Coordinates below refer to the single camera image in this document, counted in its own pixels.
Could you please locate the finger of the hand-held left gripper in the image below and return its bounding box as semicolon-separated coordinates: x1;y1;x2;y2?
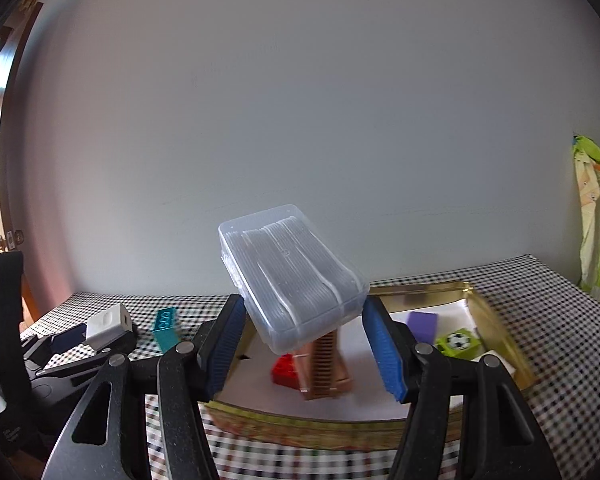
22;324;89;363
30;332;139;401

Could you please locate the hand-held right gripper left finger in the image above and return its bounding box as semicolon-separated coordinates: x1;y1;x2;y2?
40;294;248;480

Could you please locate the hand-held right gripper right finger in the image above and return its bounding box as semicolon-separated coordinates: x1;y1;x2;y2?
362;296;563;480

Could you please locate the white charger plug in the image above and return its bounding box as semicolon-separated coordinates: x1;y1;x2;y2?
82;307;133;351

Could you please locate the purple foam block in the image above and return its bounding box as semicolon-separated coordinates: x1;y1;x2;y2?
409;311;441;343

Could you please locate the brown plastic comb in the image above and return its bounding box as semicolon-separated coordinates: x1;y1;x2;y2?
300;329;353;401

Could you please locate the green football building block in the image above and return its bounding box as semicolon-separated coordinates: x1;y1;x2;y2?
435;328;482;361

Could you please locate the translucent plastic box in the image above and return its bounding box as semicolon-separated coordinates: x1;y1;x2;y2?
218;203;371;356

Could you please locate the golden tin box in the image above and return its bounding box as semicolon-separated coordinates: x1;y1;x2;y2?
205;281;540;453

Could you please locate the white paper lining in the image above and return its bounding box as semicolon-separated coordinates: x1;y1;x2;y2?
215;299;518;421

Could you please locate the teal building block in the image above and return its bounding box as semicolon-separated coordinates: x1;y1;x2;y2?
151;306;183;353

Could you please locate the red building block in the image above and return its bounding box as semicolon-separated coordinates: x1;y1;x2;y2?
271;354;303;390

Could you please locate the checkered tablecloth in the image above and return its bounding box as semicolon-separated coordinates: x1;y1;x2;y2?
20;254;600;480

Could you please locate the brass door handle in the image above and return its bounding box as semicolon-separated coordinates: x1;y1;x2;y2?
0;230;24;254

